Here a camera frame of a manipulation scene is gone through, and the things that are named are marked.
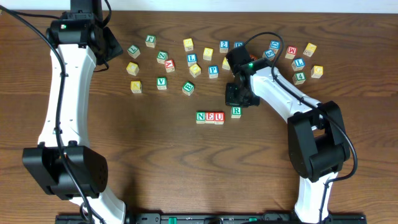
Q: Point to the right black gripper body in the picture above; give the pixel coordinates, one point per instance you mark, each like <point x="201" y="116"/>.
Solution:
<point x="237" y="98"/>

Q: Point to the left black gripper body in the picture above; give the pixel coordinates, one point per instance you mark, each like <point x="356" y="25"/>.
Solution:
<point x="111" y="47"/>

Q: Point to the green R block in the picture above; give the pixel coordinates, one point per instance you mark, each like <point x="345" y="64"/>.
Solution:
<point x="236" y="112"/>

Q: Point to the red E block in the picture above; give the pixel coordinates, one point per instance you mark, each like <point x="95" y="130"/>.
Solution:
<point x="209" y="117"/>

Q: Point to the green N block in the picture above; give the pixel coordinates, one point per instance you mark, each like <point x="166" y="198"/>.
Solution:
<point x="200" y="117"/>

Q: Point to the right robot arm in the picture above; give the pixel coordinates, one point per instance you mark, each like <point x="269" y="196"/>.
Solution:
<point x="317" y="141"/>

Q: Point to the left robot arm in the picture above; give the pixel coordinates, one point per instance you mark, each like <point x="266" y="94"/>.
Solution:
<point x="62" y="163"/>

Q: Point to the green L block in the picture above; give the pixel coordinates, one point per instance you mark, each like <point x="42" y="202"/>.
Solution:
<point x="134" y="51"/>

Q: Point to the yellow O block centre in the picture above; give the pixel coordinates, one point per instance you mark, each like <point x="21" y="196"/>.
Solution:
<point x="225" y="64"/>

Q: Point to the yellow o block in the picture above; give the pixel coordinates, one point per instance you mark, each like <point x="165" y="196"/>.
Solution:
<point x="225" y="64"/>
<point x="195" y="70"/>

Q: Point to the yellow C block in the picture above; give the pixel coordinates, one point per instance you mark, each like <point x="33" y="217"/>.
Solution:
<point x="132" y="68"/>

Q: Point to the blue P block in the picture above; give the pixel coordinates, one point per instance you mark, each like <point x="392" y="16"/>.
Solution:
<point x="213" y="71"/>

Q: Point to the green J block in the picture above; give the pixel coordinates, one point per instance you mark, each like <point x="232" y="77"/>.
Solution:
<point x="150" y="41"/>

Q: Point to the yellow K block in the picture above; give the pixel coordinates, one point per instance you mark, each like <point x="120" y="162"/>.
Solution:
<point x="136" y="87"/>

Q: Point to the blue 5 block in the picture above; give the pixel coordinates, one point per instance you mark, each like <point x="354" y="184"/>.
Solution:
<point x="269" y="54"/>

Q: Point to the blue d block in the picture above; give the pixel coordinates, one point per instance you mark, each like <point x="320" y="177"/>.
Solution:
<point x="274" y="46"/>
<point x="238" y="44"/>

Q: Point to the green B block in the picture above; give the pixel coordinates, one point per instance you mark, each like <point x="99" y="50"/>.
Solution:
<point x="188" y="88"/>

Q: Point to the blue 2 block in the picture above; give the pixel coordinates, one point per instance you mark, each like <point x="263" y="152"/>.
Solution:
<point x="224" y="46"/>

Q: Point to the yellow s block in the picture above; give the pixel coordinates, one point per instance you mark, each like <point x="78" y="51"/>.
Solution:
<point x="208" y="53"/>
<point x="188" y="44"/>

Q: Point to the green Z block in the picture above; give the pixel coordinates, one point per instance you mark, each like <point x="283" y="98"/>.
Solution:
<point x="162" y="56"/>

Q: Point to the blue l block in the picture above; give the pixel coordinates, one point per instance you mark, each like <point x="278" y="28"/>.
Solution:
<point x="298" y="64"/>
<point x="191" y="59"/>

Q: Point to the blue D block right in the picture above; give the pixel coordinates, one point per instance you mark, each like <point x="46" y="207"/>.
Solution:
<point x="274" y="46"/>

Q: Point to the green 4 block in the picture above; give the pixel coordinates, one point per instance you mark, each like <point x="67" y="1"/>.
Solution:
<point x="299" y="78"/>

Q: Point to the green V block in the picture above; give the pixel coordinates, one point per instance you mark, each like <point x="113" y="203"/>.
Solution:
<point x="161" y="83"/>

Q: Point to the red A block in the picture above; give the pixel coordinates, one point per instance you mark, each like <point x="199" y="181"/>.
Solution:
<point x="169" y="66"/>

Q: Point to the blue L block right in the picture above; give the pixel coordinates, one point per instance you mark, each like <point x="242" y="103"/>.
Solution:
<point x="298" y="64"/>

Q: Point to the red M block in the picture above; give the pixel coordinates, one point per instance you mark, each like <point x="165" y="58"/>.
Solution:
<point x="291" y="52"/>

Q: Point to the yellow S block top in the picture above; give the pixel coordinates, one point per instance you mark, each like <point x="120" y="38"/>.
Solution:
<point x="188" y="44"/>

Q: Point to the yellow G block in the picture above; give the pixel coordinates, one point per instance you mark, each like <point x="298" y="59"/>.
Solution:
<point x="317" y="71"/>

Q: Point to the yellow block top right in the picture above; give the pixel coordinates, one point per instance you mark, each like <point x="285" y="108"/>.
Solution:
<point x="310" y="49"/>

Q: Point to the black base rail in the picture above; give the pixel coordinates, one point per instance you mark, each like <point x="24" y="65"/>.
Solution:
<point x="269" y="217"/>

